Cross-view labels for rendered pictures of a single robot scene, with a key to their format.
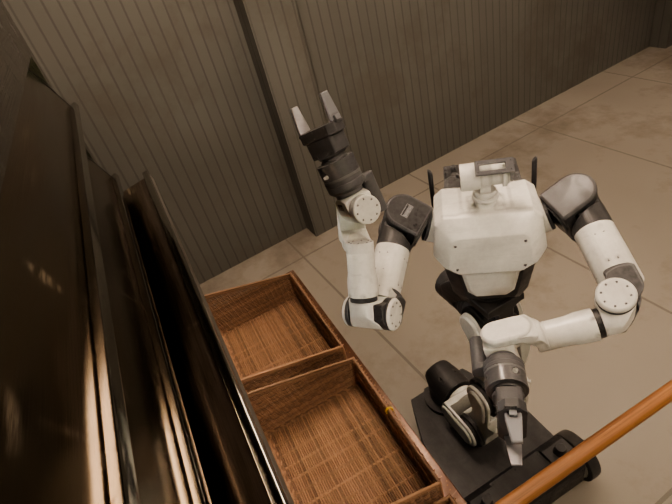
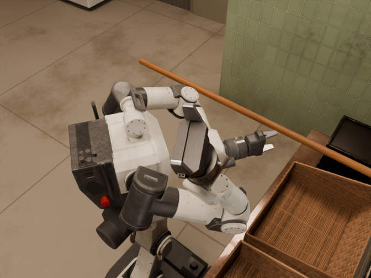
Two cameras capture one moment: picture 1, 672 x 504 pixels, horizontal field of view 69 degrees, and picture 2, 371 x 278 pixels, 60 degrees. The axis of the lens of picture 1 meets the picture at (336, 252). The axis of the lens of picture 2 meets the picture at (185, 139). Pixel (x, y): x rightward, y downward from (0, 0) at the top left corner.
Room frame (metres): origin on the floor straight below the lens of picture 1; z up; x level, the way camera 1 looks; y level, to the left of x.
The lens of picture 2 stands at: (1.24, 0.28, 2.15)
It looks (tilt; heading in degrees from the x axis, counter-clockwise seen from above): 48 degrees down; 235
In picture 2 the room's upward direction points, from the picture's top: straight up
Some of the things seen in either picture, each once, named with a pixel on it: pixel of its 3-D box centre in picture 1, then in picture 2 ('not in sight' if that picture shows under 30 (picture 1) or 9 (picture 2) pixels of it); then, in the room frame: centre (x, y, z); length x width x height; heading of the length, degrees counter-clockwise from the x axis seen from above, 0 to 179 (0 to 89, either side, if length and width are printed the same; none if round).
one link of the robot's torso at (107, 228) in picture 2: (474, 296); (130, 210); (1.06, -0.38, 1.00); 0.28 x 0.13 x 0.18; 17
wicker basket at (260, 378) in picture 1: (264, 334); not in sight; (1.45, 0.38, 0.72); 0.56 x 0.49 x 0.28; 17
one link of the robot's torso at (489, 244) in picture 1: (485, 230); (122, 161); (1.03, -0.41, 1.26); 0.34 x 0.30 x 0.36; 72
